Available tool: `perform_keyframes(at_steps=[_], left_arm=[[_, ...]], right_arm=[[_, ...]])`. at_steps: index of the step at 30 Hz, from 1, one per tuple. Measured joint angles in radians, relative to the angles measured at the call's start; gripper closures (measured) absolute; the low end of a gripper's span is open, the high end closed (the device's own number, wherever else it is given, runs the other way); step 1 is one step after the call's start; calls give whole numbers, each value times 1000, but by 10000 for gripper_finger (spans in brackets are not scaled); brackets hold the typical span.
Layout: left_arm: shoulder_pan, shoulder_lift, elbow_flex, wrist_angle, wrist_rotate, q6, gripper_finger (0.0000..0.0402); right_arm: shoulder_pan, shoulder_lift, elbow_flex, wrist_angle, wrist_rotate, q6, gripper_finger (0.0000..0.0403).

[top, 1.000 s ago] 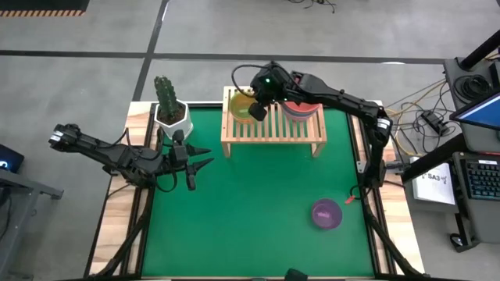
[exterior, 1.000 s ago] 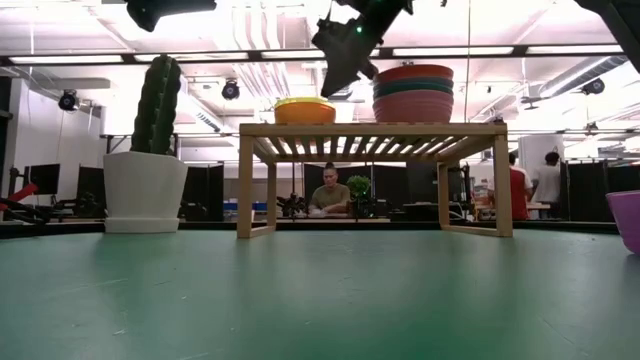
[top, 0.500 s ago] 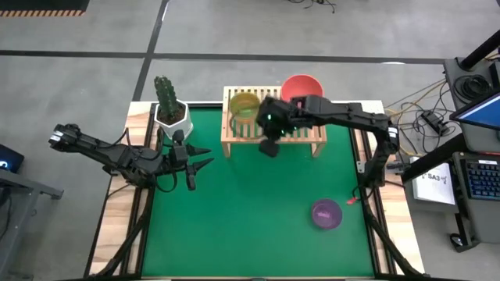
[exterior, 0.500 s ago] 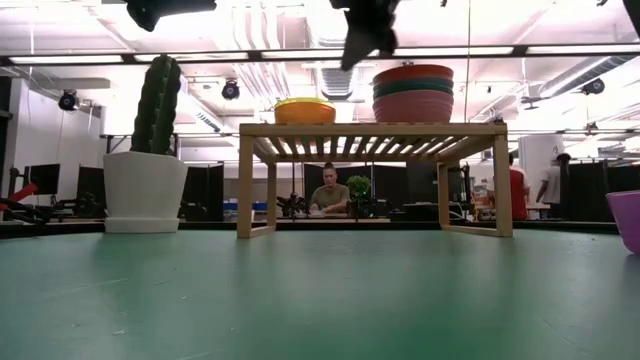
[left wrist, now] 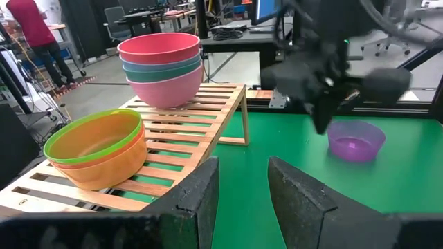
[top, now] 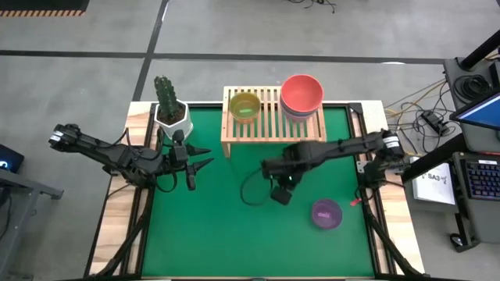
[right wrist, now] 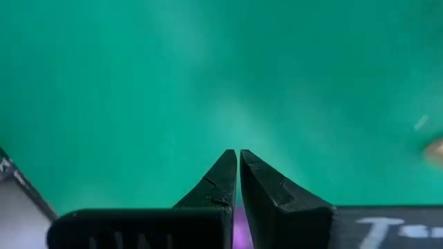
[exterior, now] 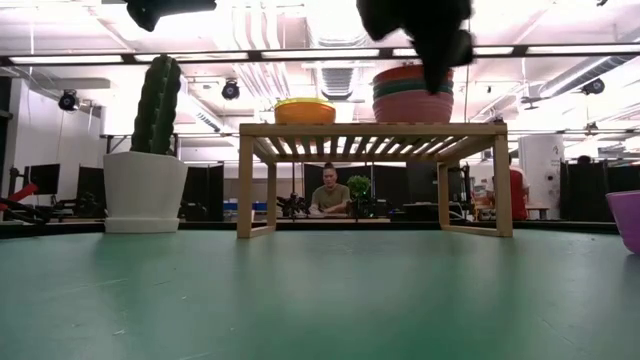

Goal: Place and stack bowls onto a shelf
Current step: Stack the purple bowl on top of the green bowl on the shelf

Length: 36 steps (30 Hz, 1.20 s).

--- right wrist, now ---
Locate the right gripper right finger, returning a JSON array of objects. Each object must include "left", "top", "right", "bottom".
[{"left": 239, "top": 149, "right": 336, "bottom": 249}]

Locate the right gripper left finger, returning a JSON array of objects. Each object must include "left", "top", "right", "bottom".
[{"left": 46, "top": 149, "right": 239, "bottom": 249}]

